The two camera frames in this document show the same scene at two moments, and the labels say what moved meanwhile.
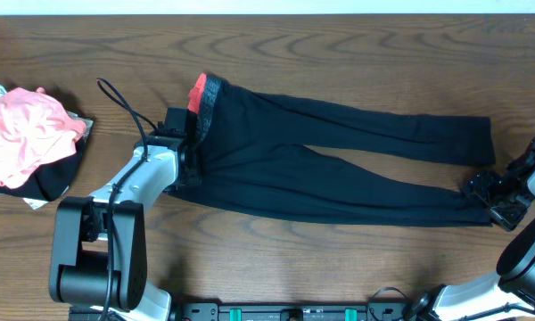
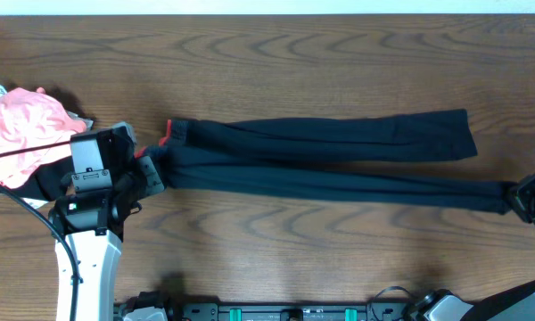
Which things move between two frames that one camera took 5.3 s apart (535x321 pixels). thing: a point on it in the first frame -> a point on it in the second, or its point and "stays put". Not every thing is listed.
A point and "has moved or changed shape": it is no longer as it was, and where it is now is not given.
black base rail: x=292 y=312 stays put
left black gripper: x=194 y=174 -> x=153 y=183
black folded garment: x=48 y=181 stays put
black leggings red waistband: x=257 y=149 has moved or changed shape
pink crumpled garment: x=22 y=131 stays put
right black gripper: x=481 y=184 -> x=523 y=199
